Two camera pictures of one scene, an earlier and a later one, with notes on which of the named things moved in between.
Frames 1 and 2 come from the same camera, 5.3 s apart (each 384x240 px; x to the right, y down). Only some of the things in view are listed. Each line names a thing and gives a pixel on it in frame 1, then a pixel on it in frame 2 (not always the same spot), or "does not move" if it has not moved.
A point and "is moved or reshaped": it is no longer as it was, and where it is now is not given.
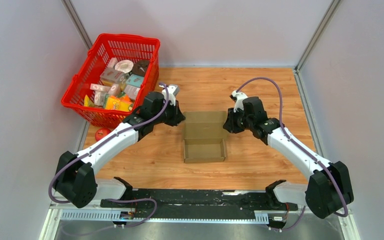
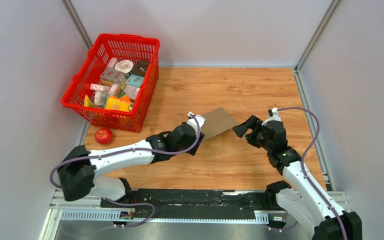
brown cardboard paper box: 204,133 is moved or reshaped
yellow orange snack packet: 120,102 does not move
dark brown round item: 140,67 does not move
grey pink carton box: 110,77 does not move
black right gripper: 229,125 → 254,123
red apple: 101,132 does not move
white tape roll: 125,66 does not move
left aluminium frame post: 78,22 does not move
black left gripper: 177,116 → 194,151
